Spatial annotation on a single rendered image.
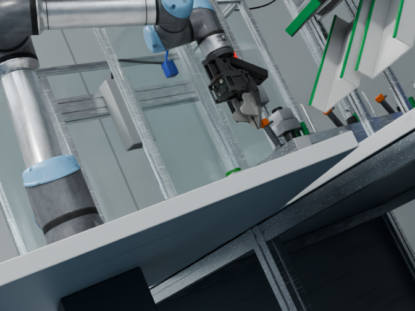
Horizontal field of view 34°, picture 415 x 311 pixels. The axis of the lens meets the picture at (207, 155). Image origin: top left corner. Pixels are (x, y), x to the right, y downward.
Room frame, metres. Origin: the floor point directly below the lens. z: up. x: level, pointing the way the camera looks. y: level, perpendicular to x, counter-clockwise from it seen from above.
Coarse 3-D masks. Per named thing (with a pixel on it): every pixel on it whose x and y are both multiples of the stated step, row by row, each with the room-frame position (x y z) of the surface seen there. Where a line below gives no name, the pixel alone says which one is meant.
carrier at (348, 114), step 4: (364, 96) 1.83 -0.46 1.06; (368, 100) 1.83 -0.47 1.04; (368, 104) 1.83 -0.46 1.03; (372, 108) 1.83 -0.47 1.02; (348, 112) 1.84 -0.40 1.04; (372, 112) 1.83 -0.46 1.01; (348, 116) 1.85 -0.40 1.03; (352, 116) 1.84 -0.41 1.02; (356, 116) 1.89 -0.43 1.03; (376, 116) 1.83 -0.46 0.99; (348, 120) 1.84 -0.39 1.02; (352, 120) 1.84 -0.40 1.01; (356, 120) 1.84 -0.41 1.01; (348, 124) 1.85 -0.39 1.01
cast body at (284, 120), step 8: (272, 112) 1.68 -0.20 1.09; (280, 112) 1.66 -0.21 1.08; (288, 112) 1.68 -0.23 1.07; (280, 120) 1.66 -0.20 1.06; (288, 120) 1.67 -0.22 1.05; (296, 120) 1.69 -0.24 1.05; (272, 128) 1.68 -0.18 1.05; (280, 128) 1.66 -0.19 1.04; (288, 128) 1.66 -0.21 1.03; (296, 128) 1.68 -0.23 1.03; (280, 136) 1.69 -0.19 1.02
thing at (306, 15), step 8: (312, 0) 1.38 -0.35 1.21; (320, 0) 1.38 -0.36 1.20; (328, 0) 1.49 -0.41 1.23; (304, 8) 1.41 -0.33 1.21; (312, 8) 1.40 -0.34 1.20; (320, 8) 1.47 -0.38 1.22; (304, 16) 1.43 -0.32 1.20; (312, 16) 1.50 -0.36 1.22; (296, 24) 1.45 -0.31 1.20; (304, 24) 1.49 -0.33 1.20; (288, 32) 1.49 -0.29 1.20; (296, 32) 1.47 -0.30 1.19
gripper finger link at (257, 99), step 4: (248, 80) 1.60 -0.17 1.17; (252, 80) 1.60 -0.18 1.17; (248, 84) 1.60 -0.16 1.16; (252, 84) 1.60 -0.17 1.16; (248, 88) 1.60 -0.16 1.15; (252, 88) 1.60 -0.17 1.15; (256, 88) 1.60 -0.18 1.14; (248, 92) 1.61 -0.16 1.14; (252, 92) 1.60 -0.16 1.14; (256, 92) 1.60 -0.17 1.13; (256, 96) 1.60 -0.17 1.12; (256, 100) 1.61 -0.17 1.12; (260, 100) 1.61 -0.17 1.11; (256, 104) 1.60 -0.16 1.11; (260, 104) 1.61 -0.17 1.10
